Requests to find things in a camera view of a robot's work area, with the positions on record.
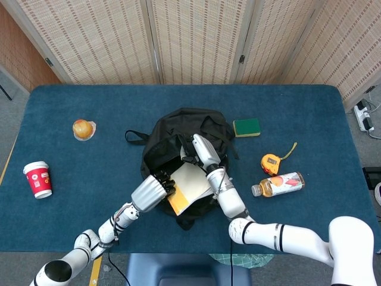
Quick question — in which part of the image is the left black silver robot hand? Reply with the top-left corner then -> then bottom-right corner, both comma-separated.
130,169 -> 177,213

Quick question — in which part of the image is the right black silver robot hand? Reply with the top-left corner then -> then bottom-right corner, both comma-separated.
180,133 -> 223,172

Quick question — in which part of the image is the yellow white notebook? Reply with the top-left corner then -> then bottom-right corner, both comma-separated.
167,162 -> 214,217

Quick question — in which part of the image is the black backpack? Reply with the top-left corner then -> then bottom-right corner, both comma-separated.
124,107 -> 241,231

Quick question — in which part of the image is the green and yellow sponge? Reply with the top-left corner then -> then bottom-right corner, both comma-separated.
232,117 -> 261,138

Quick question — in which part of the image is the blue table cover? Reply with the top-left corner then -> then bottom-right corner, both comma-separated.
0,85 -> 366,256

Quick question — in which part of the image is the yellow tape measure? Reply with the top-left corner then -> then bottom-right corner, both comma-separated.
260,142 -> 298,175

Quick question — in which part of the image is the blue chair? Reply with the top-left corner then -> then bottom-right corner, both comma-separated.
126,253 -> 252,286

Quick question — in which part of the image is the plastic tea bottle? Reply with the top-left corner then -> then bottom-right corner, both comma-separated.
251,172 -> 305,198

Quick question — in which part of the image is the wrapped orange bun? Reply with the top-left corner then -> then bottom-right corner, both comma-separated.
72,119 -> 97,141

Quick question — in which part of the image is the yellow floor tape strip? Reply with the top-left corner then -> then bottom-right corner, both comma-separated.
0,139 -> 17,185
89,256 -> 104,286

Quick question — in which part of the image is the red paper cup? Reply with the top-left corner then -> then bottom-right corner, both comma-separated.
23,161 -> 53,200

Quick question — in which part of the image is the green checked cloth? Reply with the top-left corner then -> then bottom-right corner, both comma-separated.
208,253 -> 274,269

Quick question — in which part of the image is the beige woven screen panel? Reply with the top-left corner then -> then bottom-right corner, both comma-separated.
141,0 -> 257,85
236,0 -> 324,85
2,0 -> 160,85
279,0 -> 381,113

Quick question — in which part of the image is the white power strip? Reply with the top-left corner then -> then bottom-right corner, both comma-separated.
353,100 -> 376,132

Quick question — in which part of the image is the black box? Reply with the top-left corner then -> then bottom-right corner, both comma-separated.
362,166 -> 381,191

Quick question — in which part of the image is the black metal stand leg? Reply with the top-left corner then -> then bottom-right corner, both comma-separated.
0,84 -> 13,101

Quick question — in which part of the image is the brown woven screen panel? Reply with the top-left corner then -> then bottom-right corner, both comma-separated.
0,4 -> 60,92

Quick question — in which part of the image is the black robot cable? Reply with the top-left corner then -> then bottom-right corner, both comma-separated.
107,251 -> 132,286
228,238 -> 235,286

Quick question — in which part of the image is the white power cable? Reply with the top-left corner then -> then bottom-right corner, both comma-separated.
364,92 -> 381,120

